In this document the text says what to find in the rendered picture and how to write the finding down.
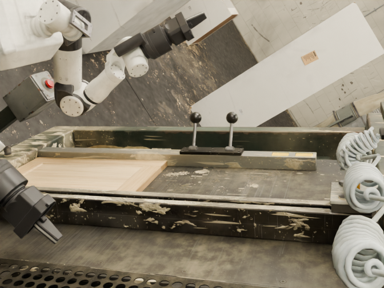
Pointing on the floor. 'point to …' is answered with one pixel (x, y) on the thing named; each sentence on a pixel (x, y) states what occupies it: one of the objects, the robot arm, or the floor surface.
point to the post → (6, 118)
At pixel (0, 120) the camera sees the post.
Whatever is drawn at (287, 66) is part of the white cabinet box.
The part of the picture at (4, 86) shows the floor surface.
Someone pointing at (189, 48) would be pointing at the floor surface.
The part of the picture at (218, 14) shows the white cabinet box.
